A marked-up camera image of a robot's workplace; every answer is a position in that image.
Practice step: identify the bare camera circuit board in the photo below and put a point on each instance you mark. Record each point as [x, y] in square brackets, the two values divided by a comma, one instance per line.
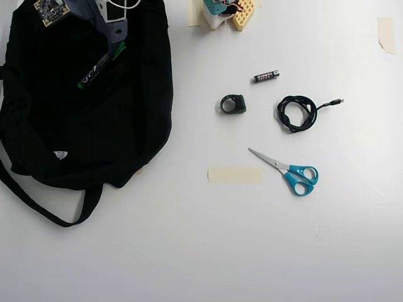
[52, 9]

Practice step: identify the navy gripper body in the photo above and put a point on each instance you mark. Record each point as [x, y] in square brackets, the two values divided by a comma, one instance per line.
[118, 34]

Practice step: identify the green capped black marker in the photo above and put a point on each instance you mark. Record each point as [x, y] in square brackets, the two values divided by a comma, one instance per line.
[97, 67]

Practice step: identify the small beige tape piece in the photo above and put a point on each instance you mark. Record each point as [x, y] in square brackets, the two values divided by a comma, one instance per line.
[259, 3]

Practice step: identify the navy gripper finger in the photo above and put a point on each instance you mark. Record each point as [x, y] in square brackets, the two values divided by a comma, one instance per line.
[110, 47]

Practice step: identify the black fabric bag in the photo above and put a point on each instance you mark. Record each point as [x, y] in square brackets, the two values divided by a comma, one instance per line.
[78, 110]

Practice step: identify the black AA battery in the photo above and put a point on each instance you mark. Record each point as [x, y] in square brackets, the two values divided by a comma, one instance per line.
[266, 76]

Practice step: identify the torn beige masking tape strip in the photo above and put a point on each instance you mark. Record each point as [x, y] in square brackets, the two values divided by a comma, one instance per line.
[386, 34]

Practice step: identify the wide beige masking tape strip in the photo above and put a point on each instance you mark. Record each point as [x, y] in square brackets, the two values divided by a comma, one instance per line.
[236, 175]

